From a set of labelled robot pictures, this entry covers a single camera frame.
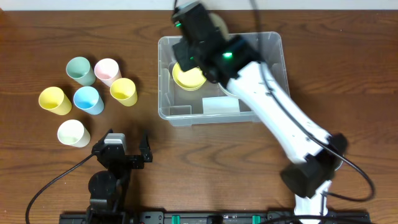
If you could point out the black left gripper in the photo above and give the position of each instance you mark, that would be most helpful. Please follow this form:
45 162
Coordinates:
137 163

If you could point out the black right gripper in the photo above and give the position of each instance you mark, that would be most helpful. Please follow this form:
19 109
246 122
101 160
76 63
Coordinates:
183 49

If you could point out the yellow bowl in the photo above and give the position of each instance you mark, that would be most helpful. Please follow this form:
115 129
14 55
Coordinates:
191 80

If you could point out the clear plastic storage container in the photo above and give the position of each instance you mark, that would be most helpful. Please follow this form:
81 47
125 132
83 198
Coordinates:
210 103

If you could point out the beige bowl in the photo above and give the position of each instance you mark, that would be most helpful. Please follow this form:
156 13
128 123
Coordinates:
226 91

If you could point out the white bowl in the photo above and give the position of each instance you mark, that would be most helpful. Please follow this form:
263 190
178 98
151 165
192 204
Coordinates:
220 23

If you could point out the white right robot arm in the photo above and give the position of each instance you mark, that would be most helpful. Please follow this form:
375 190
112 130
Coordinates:
241 69

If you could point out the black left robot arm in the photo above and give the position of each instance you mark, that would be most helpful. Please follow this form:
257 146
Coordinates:
108 188

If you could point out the yellow cup right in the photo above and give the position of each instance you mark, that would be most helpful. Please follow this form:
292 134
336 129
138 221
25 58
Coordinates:
124 90

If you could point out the yellow cup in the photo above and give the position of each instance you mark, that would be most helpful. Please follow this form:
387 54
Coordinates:
124 90
54 100

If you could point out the light blue cup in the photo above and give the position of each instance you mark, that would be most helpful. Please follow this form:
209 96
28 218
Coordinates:
88 99

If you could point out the cream white cup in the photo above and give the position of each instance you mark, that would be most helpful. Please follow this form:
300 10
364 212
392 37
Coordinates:
73 133

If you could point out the pink cup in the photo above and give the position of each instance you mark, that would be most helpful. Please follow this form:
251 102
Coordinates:
107 70

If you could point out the green cup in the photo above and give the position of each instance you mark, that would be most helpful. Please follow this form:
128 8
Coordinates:
80 70

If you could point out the yellow cup left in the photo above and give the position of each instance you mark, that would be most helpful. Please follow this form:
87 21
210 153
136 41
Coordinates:
54 100

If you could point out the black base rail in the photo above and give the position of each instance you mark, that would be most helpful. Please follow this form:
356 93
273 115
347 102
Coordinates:
177 218

